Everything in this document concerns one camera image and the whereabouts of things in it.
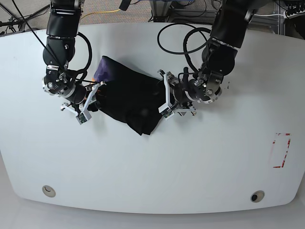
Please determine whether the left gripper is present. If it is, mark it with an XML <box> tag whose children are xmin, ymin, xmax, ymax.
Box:
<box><xmin>173</xmin><ymin>68</ymin><xmax>224</xmax><ymax>105</ymax></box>

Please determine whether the red tape rectangle marking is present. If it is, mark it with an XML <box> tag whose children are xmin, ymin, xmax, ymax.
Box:
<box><xmin>270</xmin><ymin>133</ymin><xmax>292</xmax><ymax>168</ymax></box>

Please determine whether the right table cable grommet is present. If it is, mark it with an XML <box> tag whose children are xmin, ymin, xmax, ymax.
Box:
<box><xmin>250</xmin><ymin>190</ymin><xmax>265</xmax><ymax>203</ymax></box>

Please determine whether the black tripod stand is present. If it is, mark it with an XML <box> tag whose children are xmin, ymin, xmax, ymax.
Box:
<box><xmin>0</xmin><ymin>2</ymin><xmax>51</xmax><ymax>36</ymax></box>

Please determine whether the black T-shirt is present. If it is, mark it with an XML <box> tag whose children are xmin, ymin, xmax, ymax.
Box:
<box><xmin>94</xmin><ymin>56</ymin><xmax>165</xmax><ymax>135</ymax></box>

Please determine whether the white power strip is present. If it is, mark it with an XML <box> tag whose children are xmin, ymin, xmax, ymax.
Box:
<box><xmin>284</xmin><ymin>5</ymin><xmax>305</xmax><ymax>19</ymax></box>

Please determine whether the aluminium frame post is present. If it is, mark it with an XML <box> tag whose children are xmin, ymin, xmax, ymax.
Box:
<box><xmin>149</xmin><ymin>0</ymin><xmax>172</xmax><ymax>22</ymax></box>

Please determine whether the yellow cable on floor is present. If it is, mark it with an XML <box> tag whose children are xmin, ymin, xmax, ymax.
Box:
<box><xmin>81</xmin><ymin>9</ymin><xmax>121</xmax><ymax>20</ymax></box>

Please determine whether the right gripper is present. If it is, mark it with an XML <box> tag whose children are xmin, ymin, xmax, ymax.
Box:
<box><xmin>42</xmin><ymin>65</ymin><xmax>99</xmax><ymax>112</ymax></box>

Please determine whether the table cable grommet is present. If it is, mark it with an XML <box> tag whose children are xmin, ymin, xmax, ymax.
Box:
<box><xmin>42</xmin><ymin>185</ymin><xmax>56</xmax><ymax>198</ymax></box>
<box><xmin>250</xmin><ymin>190</ymin><xmax>265</xmax><ymax>203</ymax></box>

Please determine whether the left table cable grommet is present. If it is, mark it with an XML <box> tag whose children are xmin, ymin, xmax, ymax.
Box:
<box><xmin>42</xmin><ymin>185</ymin><xmax>56</xmax><ymax>198</ymax></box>

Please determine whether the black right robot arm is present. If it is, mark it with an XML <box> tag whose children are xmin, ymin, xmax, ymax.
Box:
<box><xmin>42</xmin><ymin>0</ymin><xmax>92</xmax><ymax>114</ymax></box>

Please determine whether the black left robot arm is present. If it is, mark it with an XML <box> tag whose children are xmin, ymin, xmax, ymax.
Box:
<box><xmin>171</xmin><ymin>0</ymin><xmax>258</xmax><ymax>108</ymax></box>

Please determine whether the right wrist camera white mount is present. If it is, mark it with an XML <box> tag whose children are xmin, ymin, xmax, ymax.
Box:
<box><xmin>61</xmin><ymin>81</ymin><xmax>106</xmax><ymax>124</ymax></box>

